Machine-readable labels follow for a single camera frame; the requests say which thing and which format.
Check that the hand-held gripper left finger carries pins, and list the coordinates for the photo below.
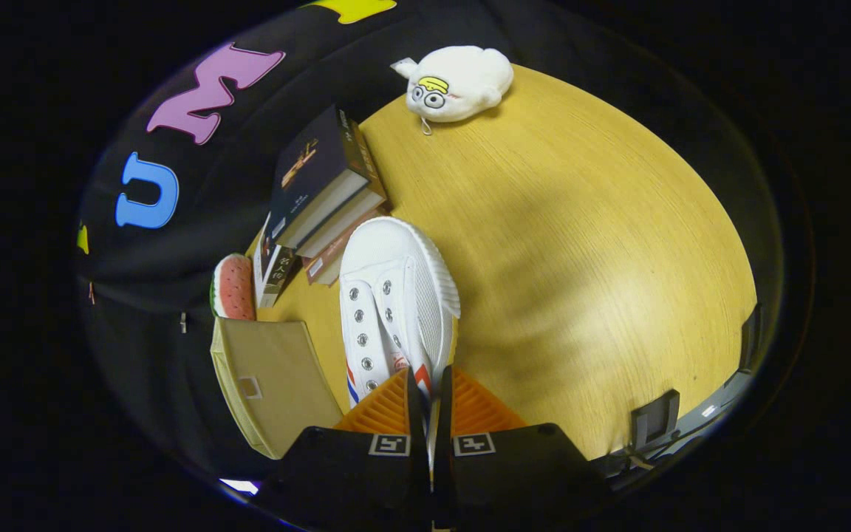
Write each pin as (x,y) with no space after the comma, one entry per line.
(417,421)

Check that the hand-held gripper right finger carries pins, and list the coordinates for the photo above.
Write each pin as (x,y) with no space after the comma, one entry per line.
(444,421)

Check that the white canvas shoe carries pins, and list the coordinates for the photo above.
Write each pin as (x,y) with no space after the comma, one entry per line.
(396,281)

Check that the beige fabric storage box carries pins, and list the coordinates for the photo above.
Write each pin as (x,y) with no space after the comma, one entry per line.
(278,380)

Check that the brown cover book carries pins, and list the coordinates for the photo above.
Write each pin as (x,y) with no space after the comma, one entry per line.
(329,262)

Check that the laptop screen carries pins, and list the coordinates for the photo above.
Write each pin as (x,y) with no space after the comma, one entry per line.
(239,486)

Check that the white book with portrait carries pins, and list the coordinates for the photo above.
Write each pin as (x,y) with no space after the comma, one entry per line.
(274,270)

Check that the dark paperback book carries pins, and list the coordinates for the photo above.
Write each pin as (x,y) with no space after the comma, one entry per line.
(340,225)

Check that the watermelon slice toy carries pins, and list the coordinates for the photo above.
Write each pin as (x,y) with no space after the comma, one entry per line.
(236,288)

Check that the black hardcover book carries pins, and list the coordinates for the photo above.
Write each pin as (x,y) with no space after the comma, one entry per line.
(307,166)

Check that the black backdrop cloth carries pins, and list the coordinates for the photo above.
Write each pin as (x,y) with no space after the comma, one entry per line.
(145,355)

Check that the white plush toy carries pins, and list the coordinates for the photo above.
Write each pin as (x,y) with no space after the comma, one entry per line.
(462,81)

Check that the black table bracket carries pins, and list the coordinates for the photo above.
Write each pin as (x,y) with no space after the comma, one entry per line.
(654,421)
(750,336)

